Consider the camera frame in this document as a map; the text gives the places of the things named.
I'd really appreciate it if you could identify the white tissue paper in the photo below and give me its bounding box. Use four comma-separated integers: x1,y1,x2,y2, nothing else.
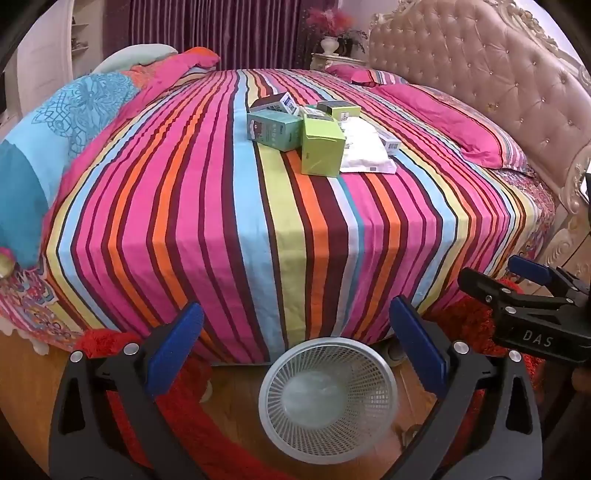
341,116,398,175

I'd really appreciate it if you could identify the white cabinet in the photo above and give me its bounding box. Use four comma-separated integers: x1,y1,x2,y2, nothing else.
0,0,90,134

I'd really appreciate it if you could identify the teal carton box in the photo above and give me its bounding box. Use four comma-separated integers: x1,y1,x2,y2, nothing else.
246,111,305,152

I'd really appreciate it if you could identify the pale green pillow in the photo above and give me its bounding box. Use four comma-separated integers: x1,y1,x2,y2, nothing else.
90,44,178,75

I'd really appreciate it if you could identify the lime green carton box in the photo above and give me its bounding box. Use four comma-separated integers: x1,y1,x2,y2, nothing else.
300,114,347,177

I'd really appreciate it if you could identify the blue pink patterned quilt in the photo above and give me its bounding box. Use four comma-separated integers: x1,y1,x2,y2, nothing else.
0,46,221,268

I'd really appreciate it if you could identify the purple curtain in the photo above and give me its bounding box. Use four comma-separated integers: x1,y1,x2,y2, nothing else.
115,0,315,72

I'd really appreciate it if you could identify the red flower bouquet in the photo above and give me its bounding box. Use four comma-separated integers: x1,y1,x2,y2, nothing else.
305,7,370,56

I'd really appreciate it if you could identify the red shaggy rug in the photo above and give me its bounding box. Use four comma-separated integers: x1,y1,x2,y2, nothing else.
425,272,546,388
74,330,296,480

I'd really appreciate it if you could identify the striped bed sheet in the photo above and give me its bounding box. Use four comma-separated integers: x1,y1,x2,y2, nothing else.
44,68,555,365

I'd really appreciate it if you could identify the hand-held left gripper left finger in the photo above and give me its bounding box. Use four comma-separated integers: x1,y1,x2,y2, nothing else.
48,301,206,480

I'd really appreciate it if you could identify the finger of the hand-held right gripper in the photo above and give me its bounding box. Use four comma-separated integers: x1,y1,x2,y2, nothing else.
508,255,591,301
457,267,555,315

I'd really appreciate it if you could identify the small olive green box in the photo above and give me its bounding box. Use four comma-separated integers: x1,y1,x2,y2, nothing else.
316,100,362,121

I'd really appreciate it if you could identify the white and green box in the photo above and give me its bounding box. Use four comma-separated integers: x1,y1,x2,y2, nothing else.
298,105,334,123

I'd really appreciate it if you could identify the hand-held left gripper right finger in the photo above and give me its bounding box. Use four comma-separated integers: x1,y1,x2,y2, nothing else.
389,295,544,480

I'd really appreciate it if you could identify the tufted pink headboard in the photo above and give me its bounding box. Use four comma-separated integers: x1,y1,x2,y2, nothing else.
367,0,591,273

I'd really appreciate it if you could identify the white nightstand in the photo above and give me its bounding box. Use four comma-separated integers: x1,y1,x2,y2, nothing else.
311,52,370,72

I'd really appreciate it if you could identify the small pink pillow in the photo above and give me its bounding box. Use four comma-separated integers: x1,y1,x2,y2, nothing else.
325,64,409,88

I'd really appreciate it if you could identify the white box with blue print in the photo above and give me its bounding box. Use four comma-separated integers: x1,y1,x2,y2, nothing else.
249,91,298,115

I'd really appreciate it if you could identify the white mesh wastebasket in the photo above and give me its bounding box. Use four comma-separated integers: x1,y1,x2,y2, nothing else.
259,337,399,455

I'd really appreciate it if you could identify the small white barcode box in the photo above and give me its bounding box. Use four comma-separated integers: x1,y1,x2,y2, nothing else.
376,128,402,155

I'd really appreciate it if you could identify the large pink pillow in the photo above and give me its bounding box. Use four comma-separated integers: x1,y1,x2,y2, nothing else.
369,83,529,171

